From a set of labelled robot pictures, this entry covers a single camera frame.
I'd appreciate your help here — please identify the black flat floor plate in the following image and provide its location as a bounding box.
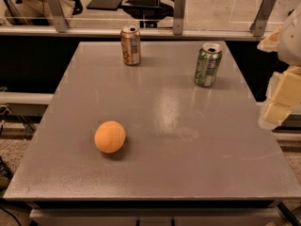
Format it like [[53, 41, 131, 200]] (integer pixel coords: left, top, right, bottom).
[[87, 0, 123, 10]]

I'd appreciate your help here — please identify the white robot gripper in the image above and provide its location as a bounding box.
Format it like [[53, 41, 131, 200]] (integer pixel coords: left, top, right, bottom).
[[257, 3, 301, 130]]

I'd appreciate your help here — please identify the right metal bracket post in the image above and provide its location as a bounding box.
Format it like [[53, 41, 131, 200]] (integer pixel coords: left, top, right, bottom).
[[249, 0, 277, 37]]

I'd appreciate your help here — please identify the beige bag on floor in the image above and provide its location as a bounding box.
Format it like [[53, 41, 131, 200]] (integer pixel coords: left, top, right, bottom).
[[5, 0, 75, 25]]

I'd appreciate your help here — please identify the metal bracket post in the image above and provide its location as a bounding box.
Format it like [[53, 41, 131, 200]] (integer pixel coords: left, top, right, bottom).
[[173, 0, 186, 35], [46, 0, 69, 33], [249, 0, 277, 37]]

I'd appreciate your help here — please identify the left metal bracket post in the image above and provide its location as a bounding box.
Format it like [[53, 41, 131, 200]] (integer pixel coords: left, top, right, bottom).
[[46, 0, 69, 33]]

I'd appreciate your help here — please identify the green soda can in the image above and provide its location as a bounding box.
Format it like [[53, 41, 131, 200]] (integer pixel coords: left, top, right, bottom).
[[195, 42, 223, 88]]

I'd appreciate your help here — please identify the brown gold soda can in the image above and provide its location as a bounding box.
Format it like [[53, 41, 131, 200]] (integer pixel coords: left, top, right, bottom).
[[120, 25, 141, 66]]

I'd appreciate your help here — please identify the black office chair base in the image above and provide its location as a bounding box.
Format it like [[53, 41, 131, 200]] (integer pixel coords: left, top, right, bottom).
[[121, 0, 174, 28]]

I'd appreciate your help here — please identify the middle metal bracket post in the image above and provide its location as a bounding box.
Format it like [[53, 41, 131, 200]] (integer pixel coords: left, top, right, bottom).
[[173, 0, 186, 35]]

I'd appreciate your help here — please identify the orange ball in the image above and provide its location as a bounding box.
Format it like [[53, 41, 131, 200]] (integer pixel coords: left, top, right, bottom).
[[94, 121, 126, 153]]

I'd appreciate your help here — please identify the gray metal side rail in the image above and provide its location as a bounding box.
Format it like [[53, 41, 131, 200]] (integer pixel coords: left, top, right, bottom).
[[0, 91, 53, 117]]

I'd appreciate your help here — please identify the metal guard rail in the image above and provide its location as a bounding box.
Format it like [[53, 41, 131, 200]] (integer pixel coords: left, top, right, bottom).
[[0, 25, 271, 42]]

